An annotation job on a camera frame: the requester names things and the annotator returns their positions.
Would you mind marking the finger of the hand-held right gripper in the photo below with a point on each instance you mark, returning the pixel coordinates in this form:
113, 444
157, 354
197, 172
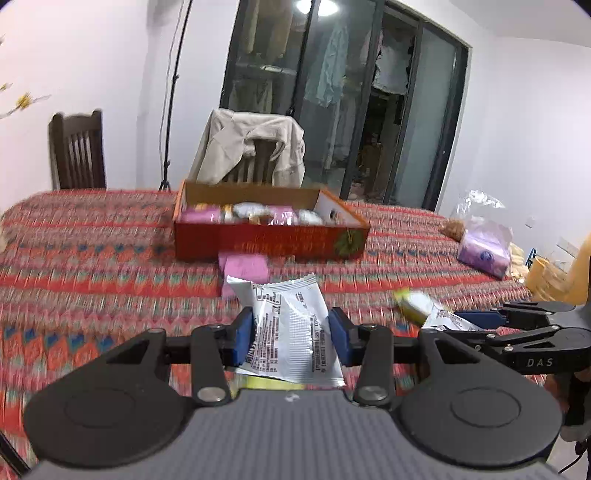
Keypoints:
480, 319
531, 355

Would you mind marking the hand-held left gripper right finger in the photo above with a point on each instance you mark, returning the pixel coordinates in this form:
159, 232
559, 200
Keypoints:
339, 337

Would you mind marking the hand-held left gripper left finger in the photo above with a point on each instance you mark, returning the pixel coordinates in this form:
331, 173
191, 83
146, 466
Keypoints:
242, 337

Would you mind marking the white foil snack packet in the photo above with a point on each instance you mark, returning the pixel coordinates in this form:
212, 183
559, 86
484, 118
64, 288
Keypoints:
291, 323

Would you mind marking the yellow green snack packet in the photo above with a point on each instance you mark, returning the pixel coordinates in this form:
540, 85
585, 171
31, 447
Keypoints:
415, 302

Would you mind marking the orange cardboard box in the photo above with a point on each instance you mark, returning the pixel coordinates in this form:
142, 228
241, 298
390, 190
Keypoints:
258, 242

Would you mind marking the purple tissue pack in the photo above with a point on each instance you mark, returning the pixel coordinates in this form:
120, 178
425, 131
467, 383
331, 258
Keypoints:
482, 254

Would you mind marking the brown bread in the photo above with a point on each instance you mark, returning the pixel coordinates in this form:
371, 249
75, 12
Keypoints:
453, 230

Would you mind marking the clear plastic bag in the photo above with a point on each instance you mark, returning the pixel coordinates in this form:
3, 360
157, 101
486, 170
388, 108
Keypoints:
478, 203

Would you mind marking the dark wooden chair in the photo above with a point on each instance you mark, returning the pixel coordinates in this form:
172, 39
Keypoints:
261, 161
78, 152

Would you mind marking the dark framed glass door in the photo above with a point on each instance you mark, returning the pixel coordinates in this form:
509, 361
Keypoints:
429, 138

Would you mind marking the beige jacket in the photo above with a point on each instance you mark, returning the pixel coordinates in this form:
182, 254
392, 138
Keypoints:
221, 147

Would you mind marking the black light stand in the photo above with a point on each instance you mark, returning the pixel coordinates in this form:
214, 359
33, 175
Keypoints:
167, 138

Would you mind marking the light blue hanging shirt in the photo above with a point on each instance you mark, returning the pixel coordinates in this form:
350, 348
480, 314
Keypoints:
325, 69

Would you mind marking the white hanging shirt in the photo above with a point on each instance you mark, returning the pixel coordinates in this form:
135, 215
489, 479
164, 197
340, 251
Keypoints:
391, 64

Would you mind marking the beige hanging garment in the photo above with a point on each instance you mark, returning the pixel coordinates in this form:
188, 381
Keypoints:
265, 27

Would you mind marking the yellow flower branch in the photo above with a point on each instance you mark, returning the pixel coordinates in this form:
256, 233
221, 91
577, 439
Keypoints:
23, 99

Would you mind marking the white wall outlet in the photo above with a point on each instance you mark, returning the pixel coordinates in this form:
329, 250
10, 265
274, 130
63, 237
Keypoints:
531, 222

